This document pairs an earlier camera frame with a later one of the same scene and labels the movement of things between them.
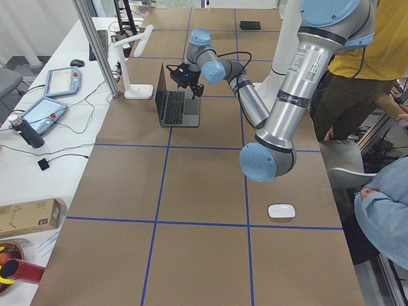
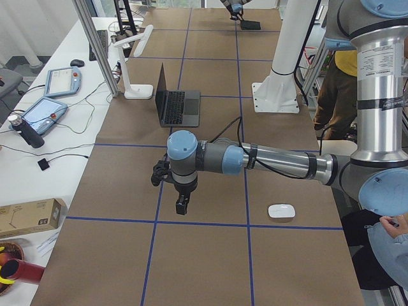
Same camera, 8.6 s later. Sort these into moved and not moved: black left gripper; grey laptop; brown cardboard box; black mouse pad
Moved: black left gripper
Not moved: brown cardboard box; black mouse pad; grey laptop
